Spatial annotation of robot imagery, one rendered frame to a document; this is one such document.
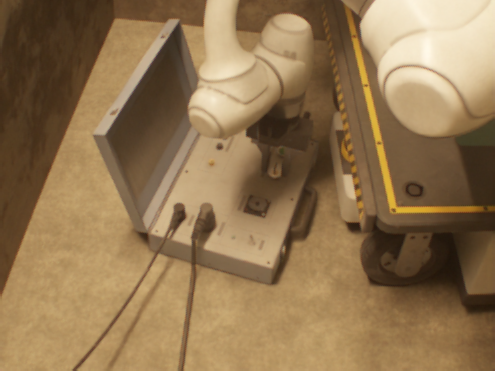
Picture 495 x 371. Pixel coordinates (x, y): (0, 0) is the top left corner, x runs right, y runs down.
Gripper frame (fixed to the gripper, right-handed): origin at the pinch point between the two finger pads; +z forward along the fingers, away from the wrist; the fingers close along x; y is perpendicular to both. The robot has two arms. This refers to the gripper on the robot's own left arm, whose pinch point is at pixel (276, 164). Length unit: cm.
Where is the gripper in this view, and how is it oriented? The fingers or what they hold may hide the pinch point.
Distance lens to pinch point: 165.6
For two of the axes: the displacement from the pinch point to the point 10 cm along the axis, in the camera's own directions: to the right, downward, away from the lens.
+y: 3.0, -6.9, 6.6
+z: -0.5, 6.8, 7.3
